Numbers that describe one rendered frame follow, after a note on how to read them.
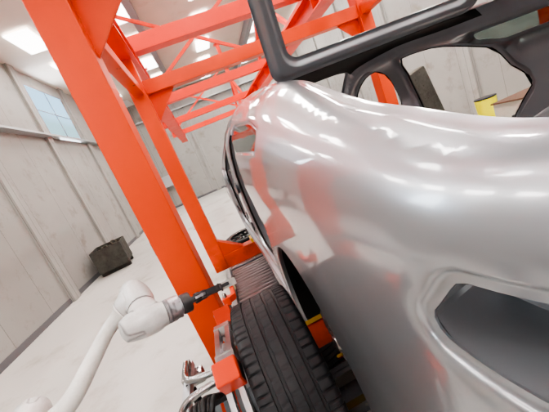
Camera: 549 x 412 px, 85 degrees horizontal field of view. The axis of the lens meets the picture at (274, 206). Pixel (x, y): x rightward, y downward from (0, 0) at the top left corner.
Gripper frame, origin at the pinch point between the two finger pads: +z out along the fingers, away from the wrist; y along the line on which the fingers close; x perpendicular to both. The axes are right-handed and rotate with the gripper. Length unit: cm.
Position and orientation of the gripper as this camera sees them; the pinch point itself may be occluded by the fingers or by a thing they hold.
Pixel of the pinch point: (227, 283)
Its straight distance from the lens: 129.3
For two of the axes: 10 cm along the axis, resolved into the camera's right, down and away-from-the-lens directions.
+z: 7.9, -2.6, 5.5
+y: 4.2, -4.1, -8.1
